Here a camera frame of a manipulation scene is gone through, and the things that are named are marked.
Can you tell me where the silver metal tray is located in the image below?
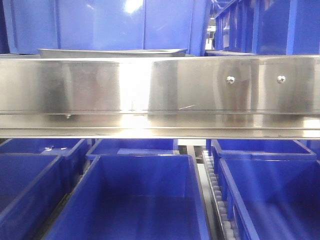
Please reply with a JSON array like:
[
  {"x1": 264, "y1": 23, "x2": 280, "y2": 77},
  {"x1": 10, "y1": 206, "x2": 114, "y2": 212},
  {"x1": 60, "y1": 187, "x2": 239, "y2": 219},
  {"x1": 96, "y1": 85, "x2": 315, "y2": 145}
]
[{"x1": 38, "y1": 48, "x2": 187, "y2": 59}]

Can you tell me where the blue bin rear centre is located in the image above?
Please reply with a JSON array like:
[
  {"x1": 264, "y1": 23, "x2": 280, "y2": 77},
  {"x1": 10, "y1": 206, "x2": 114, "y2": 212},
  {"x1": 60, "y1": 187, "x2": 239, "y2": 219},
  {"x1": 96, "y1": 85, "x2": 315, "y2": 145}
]
[{"x1": 86, "y1": 138, "x2": 179, "y2": 161}]

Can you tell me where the blue bin rear right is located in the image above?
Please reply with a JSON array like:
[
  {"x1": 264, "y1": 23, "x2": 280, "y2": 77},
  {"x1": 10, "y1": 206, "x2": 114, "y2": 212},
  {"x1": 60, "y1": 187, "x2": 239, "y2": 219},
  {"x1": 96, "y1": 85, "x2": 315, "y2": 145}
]
[{"x1": 211, "y1": 139, "x2": 317, "y2": 174}]

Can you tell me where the blue bin lower centre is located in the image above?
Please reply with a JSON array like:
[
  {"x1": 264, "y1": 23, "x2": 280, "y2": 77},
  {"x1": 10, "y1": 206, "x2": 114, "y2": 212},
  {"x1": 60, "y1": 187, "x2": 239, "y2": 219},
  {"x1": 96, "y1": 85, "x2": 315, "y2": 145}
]
[{"x1": 45, "y1": 155, "x2": 210, "y2": 240}]

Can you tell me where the blue bin rear left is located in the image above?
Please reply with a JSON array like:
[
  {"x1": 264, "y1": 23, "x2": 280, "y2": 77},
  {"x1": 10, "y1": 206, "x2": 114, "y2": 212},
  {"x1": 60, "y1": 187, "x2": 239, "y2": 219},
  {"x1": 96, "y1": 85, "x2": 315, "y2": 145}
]
[{"x1": 0, "y1": 138, "x2": 94, "y2": 193}]

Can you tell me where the white roller conveyor track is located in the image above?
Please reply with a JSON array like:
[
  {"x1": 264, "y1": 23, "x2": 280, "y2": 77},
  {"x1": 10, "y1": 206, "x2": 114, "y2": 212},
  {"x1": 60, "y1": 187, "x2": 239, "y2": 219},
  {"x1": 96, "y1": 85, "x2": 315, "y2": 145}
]
[{"x1": 202, "y1": 150, "x2": 240, "y2": 240}]

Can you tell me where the blue bin lower right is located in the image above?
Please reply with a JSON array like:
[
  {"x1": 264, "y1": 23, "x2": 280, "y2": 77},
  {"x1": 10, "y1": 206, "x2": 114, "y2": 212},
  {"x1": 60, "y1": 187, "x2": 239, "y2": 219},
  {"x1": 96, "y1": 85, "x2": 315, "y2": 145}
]
[{"x1": 219, "y1": 159, "x2": 320, "y2": 240}]

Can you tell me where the stacked blue bin centre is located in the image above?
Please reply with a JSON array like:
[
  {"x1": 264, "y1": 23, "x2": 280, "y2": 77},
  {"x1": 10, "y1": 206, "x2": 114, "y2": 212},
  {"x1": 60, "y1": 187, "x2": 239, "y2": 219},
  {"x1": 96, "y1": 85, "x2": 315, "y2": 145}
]
[{"x1": 213, "y1": 0, "x2": 320, "y2": 55}]

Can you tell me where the blue bin lower left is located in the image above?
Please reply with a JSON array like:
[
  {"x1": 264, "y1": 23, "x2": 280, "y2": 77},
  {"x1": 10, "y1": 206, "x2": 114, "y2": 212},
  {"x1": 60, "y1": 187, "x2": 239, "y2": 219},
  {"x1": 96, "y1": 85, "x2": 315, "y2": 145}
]
[{"x1": 0, "y1": 154, "x2": 65, "y2": 240}]

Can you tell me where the large blue bin left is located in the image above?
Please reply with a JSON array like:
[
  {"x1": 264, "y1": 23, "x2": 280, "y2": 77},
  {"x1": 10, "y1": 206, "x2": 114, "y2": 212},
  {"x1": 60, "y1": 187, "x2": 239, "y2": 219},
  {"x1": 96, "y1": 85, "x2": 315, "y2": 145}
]
[{"x1": 0, "y1": 0, "x2": 211, "y2": 56}]

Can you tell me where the stainless steel front rail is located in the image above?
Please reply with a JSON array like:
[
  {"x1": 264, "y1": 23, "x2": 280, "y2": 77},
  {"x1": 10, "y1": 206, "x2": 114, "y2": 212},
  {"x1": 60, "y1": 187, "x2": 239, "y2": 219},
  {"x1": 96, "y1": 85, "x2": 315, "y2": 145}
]
[{"x1": 0, "y1": 55, "x2": 320, "y2": 139}]

